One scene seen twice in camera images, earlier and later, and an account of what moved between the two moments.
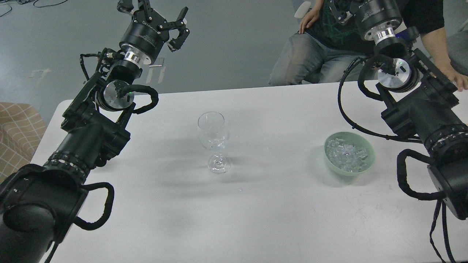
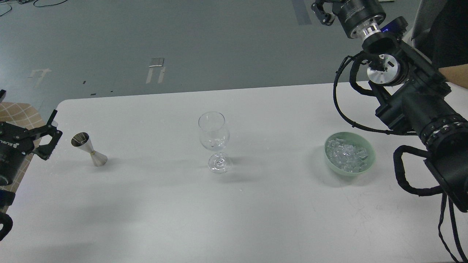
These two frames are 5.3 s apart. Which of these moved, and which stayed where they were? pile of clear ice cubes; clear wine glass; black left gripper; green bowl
Moved: black left gripper
Stayed: green bowl; pile of clear ice cubes; clear wine glass
